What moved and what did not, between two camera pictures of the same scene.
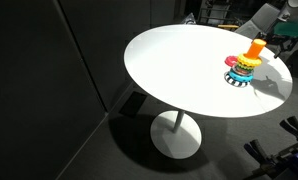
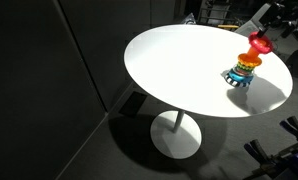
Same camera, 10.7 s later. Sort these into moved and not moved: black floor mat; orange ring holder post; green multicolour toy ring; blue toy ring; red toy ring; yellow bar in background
Moved: orange ring holder post; red toy ring
Not moved: green multicolour toy ring; yellow bar in background; blue toy ring; black floor mat
